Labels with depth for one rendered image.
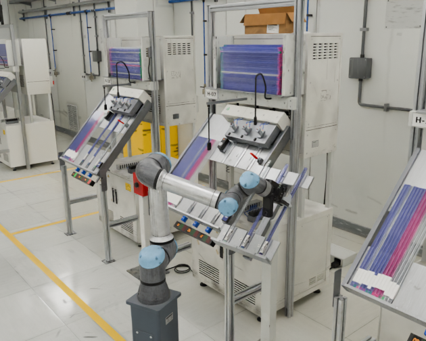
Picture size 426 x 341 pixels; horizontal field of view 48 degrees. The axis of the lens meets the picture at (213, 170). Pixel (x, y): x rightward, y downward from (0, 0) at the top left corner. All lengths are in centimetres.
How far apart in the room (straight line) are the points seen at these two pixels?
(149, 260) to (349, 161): 258
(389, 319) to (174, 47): 259
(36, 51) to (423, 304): 588
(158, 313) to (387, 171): 253
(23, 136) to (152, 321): 493
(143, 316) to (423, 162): 142
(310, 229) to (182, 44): 184
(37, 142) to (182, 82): 340
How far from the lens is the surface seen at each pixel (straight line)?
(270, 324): 268
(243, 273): 302
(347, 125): 429
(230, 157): 283
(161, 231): 225
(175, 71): 395
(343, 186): 442
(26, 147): 689
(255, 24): 329
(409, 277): 201
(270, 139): 270
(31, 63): 686
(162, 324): 227
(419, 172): 224
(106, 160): 371
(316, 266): 327
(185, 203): 284
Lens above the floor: 170
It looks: 16 degrees down
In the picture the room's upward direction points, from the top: 1 degrees counter-clockwise
